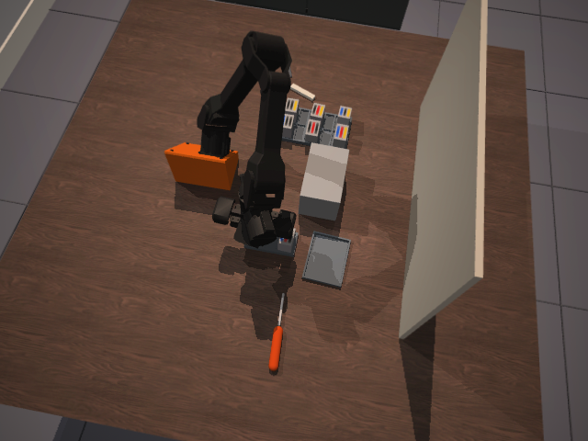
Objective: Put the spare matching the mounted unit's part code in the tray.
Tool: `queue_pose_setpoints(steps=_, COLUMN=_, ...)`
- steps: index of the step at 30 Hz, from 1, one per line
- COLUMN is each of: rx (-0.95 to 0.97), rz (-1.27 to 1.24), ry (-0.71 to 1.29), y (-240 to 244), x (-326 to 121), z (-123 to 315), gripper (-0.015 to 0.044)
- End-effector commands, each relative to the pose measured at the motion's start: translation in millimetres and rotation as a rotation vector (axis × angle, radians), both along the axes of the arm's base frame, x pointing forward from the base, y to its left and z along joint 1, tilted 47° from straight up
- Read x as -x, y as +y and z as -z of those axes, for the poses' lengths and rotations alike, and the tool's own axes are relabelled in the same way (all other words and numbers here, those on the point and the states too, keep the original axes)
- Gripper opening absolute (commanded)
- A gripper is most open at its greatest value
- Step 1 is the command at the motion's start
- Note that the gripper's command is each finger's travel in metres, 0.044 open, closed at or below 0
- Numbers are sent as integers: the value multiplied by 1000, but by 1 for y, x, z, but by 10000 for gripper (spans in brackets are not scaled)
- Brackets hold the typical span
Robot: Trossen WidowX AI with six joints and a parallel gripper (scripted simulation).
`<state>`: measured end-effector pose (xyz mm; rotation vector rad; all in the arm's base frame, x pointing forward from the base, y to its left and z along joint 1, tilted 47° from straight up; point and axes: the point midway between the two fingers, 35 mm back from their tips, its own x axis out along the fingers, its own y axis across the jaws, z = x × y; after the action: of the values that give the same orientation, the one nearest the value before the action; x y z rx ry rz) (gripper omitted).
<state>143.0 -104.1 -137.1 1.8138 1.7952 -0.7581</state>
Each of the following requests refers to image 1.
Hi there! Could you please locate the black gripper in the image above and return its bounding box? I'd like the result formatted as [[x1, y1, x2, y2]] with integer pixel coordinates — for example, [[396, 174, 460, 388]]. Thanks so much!
[[212, 196, 296, 239]]

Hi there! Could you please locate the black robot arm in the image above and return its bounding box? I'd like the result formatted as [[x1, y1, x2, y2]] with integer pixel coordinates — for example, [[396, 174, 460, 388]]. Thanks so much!
[[198, 30, 292, 249]]

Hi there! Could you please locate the orange-handled screwdriver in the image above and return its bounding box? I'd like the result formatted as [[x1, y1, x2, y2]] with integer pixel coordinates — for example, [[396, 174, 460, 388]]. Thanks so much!
[[268, 293, 285, 371]]

